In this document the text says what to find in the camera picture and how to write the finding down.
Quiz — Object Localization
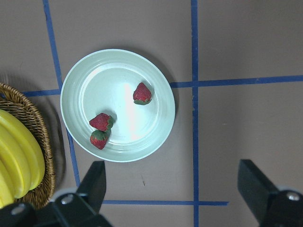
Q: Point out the woven wicker basket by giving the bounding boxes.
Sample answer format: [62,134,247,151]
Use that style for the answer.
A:
[0,83,55,210]

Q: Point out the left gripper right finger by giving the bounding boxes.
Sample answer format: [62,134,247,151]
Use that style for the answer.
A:
[237,159,303,227]

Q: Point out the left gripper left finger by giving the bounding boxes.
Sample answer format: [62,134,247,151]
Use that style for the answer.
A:
[0,161,112,227]

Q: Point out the red strawberry green top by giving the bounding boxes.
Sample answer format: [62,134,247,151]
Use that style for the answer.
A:
[89,130,109,150]

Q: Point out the yellow banana bunch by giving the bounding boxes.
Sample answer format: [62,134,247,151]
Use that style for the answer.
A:
[0,110,45,207]

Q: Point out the light green plate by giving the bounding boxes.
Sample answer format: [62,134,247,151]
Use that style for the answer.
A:
[60,49,175,162]

